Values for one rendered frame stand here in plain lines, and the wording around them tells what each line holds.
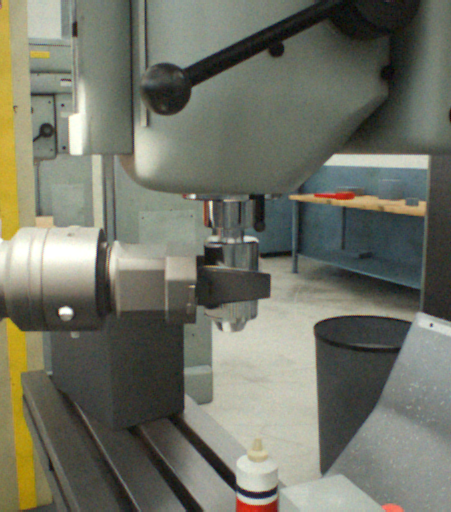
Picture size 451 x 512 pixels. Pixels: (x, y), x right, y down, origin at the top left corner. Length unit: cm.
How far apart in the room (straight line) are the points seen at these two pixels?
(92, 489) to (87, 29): 50
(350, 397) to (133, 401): 166
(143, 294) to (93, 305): 4
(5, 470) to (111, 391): 164
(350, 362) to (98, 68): 204
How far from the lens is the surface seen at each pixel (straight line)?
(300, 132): 45
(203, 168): 44
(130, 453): 82
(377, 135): 52
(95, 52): 46
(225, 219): 50
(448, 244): 83
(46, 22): 979
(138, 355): 86
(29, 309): 50
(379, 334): 282
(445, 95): 49
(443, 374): 83
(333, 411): 253
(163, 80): 35
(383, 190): 638
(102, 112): 46
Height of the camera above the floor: 134
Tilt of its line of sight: 10 degrees down
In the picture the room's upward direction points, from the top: straight up
